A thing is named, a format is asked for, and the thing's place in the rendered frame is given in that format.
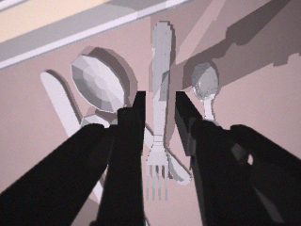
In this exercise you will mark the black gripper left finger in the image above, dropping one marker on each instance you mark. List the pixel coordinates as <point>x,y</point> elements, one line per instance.
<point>53,192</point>

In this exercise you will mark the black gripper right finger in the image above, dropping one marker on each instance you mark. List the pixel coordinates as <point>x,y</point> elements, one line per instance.
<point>230,194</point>

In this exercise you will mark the silver fork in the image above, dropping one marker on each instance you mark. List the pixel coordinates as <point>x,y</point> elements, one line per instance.
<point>161,48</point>

